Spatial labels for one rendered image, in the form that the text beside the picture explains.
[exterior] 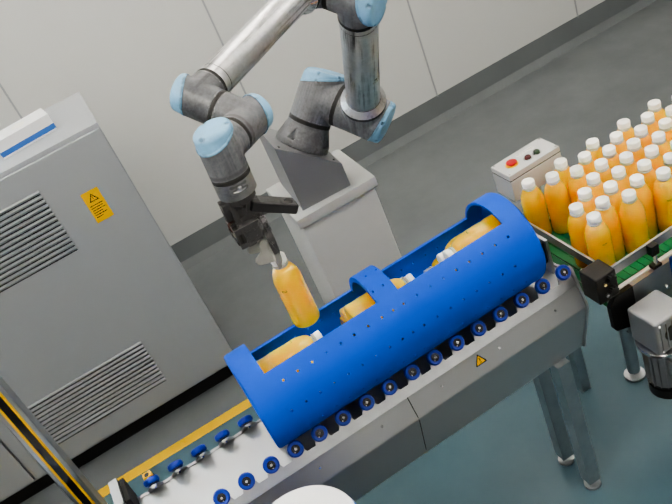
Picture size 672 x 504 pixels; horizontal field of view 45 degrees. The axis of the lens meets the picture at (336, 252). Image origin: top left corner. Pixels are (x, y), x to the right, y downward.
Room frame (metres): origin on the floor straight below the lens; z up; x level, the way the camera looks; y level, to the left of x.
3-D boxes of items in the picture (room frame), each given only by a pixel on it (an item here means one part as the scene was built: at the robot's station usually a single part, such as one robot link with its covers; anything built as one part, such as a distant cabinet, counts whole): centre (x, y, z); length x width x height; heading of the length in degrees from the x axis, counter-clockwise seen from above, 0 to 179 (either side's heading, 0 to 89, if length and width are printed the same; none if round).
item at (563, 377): (1.76, -0.49, 0.31); 0.06 x 0.06 x 0.63; 13
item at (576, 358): (2.17, -0.67, 0.50); 0.04 x 0.04 x 1.00; 13
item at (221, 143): (1.63, 0.14, 1.78); 0.10 x 0.09 x 0.12; 139
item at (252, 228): (1.62, 0.15, 1.61); 0.09 x 0.08 x 0.12; 102
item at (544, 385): (1.90, -0.46, 0.31); 0.06 x 0.06 x 0.63; 13
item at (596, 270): (1.66, -0.63, 0.95); 0.10 x 0.07 x 0.10; 13
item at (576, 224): (1.82, -0.67, 0.99); 0.07 x 0.07 x 0.19
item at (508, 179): (2.17, -0.67, 1.05); 0.20 x 0.10 x 0.10; 103
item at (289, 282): (1.63, 0.13, 1.37); 0.07 x 0.07 x 0.19
